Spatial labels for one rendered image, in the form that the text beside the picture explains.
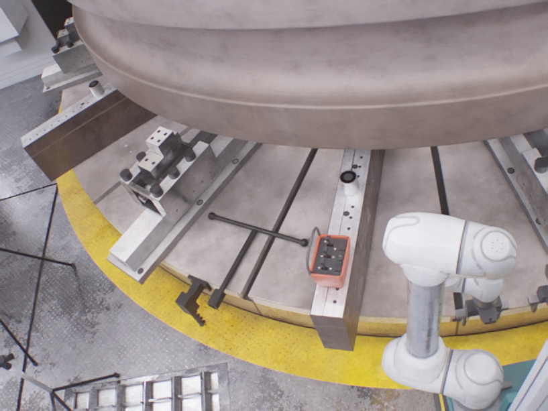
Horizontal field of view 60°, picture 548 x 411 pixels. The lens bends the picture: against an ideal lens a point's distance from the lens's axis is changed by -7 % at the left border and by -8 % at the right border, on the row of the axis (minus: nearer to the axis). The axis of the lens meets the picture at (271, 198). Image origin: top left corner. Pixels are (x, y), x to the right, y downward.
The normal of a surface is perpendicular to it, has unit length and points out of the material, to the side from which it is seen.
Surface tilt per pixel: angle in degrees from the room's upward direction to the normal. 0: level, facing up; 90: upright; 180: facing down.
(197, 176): 90
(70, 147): 90
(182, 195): 90
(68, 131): 90
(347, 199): 0
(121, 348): 0
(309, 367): 0
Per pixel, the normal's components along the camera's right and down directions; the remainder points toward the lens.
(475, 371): -0.09, -0.62
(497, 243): -0.21, -0.25
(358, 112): -0.21, 0.80
